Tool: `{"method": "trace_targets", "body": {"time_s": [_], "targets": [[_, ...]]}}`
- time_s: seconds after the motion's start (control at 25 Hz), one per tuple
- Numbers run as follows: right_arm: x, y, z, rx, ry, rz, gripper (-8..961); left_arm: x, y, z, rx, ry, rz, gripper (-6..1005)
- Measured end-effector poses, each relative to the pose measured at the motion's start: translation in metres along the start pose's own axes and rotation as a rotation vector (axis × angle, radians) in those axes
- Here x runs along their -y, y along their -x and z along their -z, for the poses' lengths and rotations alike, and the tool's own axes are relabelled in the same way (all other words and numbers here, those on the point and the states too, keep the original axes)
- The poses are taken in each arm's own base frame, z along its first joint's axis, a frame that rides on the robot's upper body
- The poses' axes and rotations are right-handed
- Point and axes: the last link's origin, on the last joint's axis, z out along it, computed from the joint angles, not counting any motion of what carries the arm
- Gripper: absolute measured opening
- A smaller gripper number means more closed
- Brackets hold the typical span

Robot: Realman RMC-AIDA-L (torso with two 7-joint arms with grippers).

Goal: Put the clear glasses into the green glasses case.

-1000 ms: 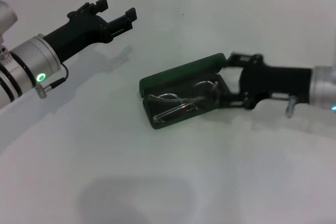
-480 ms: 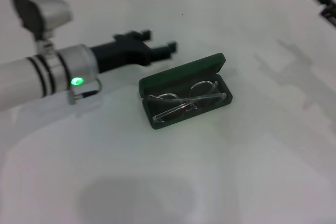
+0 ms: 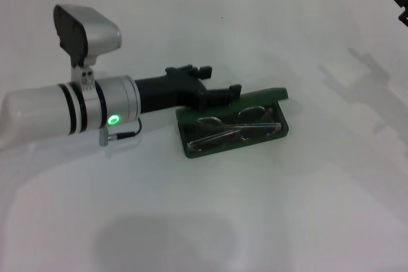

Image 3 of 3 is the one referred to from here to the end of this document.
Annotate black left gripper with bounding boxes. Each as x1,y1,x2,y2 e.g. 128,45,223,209
133,64,242,115

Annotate green glasses case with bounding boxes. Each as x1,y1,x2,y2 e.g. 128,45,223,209
175,87,291,160

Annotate clear white glasses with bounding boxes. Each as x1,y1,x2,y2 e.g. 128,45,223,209
187,105,283,152

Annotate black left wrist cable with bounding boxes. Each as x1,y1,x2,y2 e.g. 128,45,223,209
97,117,143,144

